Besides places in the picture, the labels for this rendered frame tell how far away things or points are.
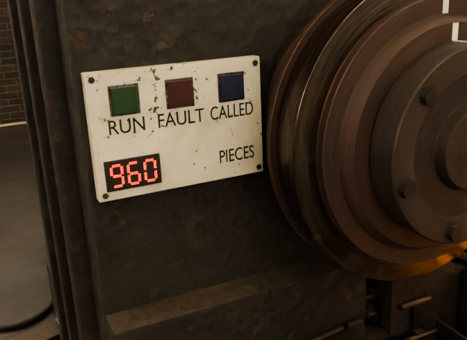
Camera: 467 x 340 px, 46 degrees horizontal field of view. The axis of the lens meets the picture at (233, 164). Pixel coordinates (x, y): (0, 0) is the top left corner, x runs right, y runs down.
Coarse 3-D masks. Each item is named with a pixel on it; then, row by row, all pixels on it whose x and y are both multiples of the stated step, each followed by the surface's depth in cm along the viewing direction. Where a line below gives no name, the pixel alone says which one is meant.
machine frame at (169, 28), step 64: (64, 0) 71; (128, 0) 74; (192, 0) 78; (256, 0) 82; (320, 0) 87; (64, 64) 79; (128, 64) 77; (64, 128) 83; (64, 192) 86; (192, 192) 86; (256, 192) 91; (64, 256) 109; (128, 256) 84; (192, 256) 89; (256, 256) 94; (320, 256) 100; (64, 320) 136; (128, 320) 83; (192, 320) 85; (256, 320) 90; (320, 320) 96; (384, 320) 106; (448, 320) 111
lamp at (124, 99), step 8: (112, 88) 74; (120, 88) 74; (128, 88) 75; (136, 88) 75; (112, 96) 74; (120, 96) 75; (128, 96) 75; (136, 96) 76; (112, 104) 75; (120, 104) 75; (128, 104) 75; (136, 104) 76; (120, 112) 75; (128, 112) 76
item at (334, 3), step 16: (336, 0) 78; (320, 16) 78; (304, 32) 77; (288, 48) 86; (288, 64) 77; (272, 80) 86; (272, 96) 85; (272, 112) 78; (272, 128) 79; (272, 144) 79; (272, 160) 80; (272, 176) 81; (288, 208) 83; (304, 240) 87
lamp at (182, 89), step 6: (168, 84) 77; (174, 84) 78; (180, 84) 78; (186, 84) 78; (168, 90) 77; (174, 90) 78; (180, 90) 78; (186, 90) 78; (168, 96) 78; (174, 96) 78; (180, 96) 78; (186, 96) 79; (174, 102) 78; (180, 102) 79; (186, 102) 79; (192, 102) 79
